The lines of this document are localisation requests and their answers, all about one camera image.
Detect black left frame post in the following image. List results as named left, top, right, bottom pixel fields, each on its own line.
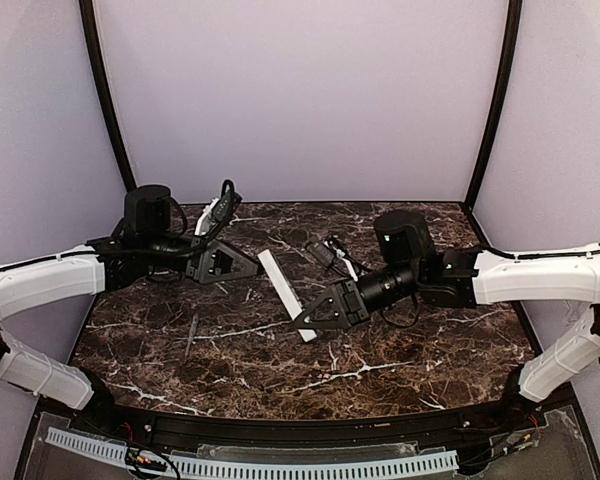
left=78, top=0, right=137, bottom=192

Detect black front table rail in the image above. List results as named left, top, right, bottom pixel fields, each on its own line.
left=73, top=376, right=543, bottom=448

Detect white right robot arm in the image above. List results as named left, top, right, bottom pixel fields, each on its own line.
left=293, top=210, right=600, bottom=404

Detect black right frame post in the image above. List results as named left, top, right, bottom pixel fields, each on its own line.
left=464, top=0, right=523, bottom=211

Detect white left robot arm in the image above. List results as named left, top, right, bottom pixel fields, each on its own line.
left=0, top=180, right=262, bottom=411

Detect white remote control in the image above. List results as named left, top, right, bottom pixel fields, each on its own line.
left=258, top=249, right=302, bottom=321

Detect white slotted cable duct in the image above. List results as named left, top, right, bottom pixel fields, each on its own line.
left=44, top=427, right=459, bottom=479

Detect black frame post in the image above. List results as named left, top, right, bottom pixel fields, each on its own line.
left=78, top=0, right=137, bottom=192
left=464, top=0, right=523, bottom=211

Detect metal tweezers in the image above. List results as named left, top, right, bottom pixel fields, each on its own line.
left=183, top=314, right=199, bottom=363

